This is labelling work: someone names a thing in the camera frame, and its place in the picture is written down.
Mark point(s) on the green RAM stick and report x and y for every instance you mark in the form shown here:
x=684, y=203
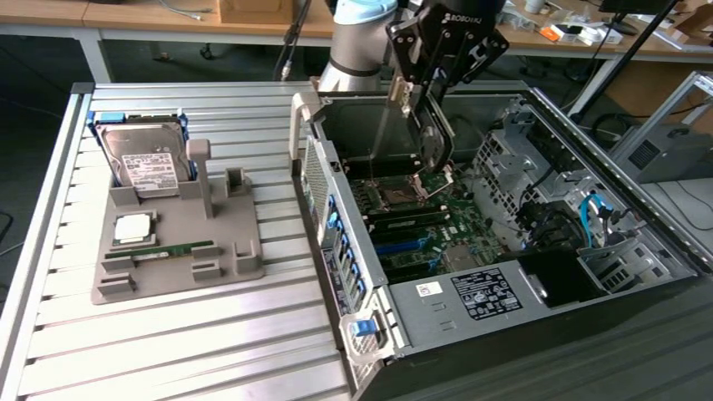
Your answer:
x=167, y=252

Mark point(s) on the folded cardboard packaging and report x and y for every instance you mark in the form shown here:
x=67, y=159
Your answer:
x=696, y=29

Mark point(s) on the hard disk in blue carrier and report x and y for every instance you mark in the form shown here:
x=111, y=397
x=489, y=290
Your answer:
x=144, y=154

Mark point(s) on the wooden desk white frame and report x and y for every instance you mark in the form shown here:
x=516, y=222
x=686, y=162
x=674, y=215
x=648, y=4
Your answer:
x=44, y=16

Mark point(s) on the grey tower computer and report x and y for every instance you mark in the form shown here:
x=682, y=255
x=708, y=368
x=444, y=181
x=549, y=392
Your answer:
x=680, y=158

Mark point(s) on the black monitor stand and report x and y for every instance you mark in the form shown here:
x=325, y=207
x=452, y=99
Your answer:
x=624, y=27

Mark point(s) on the thin socket locking lever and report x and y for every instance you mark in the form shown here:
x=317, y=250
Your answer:
x=370, y=171

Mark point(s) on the small orange box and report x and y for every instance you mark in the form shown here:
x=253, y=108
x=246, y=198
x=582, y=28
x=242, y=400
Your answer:
x=552, y=33

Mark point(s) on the blue expansion slot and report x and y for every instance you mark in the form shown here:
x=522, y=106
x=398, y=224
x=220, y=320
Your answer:
x=398, y=247

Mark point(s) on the graphics card with metal bracket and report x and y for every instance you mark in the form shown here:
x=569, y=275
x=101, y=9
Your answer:
x=434, y=138

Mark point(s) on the white small boxes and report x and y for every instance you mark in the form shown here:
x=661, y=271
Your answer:
x=598, y=37

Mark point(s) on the silver CPU chip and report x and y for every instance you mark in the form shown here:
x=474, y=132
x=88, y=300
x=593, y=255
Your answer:
x=133, y=229

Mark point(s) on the aluminium profile frame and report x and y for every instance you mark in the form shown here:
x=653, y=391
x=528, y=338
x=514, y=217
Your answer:
x=682, y=89

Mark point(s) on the grey chipset heat sink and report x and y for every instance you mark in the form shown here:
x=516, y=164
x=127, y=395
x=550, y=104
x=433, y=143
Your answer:
x=462, y=259

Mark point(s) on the open metal socket cover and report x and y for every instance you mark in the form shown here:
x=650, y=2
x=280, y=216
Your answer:
x=442, y=184

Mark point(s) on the white cup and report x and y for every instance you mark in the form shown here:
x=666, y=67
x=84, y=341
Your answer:
x=536, y=5

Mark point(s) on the green motherboard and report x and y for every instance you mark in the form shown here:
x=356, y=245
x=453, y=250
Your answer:
x=473, y=217

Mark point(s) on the grey plastic parts rack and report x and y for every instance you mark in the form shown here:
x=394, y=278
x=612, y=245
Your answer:
x=178, y=234

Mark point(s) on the blue case latch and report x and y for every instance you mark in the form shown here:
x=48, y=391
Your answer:
x=361, y=328

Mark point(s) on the grey plastic disk bay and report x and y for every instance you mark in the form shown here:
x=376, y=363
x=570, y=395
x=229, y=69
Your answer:
x=624, y=263

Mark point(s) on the open black PC case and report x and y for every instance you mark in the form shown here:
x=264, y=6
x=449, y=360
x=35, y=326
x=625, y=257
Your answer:
x=529, y=359

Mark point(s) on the black labelled RAM stick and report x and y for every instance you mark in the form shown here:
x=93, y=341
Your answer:
x=409, y=221

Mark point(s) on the brown cardboard box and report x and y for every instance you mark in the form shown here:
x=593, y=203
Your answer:
x=253, y=10

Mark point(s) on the grey power supply unit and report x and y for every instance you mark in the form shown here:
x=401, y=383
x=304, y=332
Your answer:
x=434, y=317

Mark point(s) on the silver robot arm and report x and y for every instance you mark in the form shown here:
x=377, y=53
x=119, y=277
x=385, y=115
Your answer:
x=356, y=46

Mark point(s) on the black stand pole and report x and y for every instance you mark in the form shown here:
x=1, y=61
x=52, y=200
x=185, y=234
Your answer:
x=629, y=54

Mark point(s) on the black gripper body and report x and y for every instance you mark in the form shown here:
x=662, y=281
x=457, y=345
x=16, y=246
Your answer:
x=468, y=12

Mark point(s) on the CPU socket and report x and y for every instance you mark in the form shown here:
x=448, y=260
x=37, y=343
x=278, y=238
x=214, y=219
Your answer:
x=398, y=196

